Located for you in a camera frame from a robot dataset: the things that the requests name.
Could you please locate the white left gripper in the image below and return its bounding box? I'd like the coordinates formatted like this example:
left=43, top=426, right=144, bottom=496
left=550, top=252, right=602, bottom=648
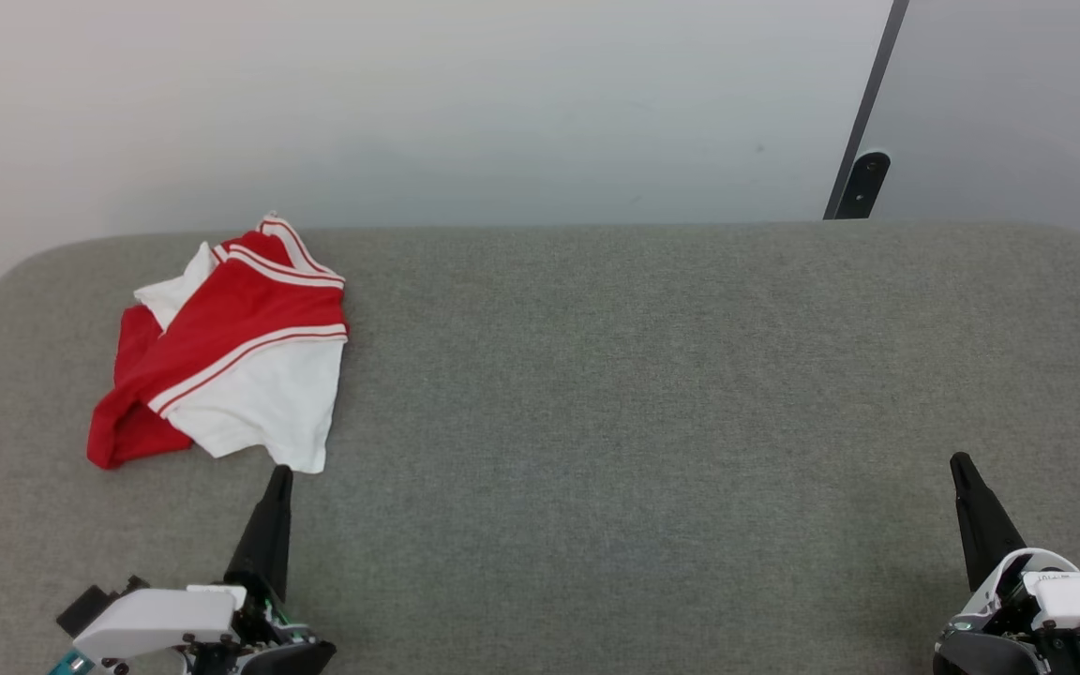
left=71, top=465, right=338, bottom=675

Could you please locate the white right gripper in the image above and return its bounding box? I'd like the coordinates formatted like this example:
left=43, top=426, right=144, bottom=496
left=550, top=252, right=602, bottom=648
left=933, top=452, right=1080, bottom=675

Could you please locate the red and white basketball jersey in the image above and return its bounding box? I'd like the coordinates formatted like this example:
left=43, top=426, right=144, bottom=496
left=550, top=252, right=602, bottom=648
left=86, top=213, right=350, bottom=475

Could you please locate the grey fabric sofa cushion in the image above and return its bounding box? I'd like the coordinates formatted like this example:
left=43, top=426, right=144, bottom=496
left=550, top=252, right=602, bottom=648
left=0, top=221, right=1080, bottom=675

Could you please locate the black pole bracket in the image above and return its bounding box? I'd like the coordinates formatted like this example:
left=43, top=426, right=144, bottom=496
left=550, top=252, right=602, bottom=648
left=834, top=150, right=892, bottom=220

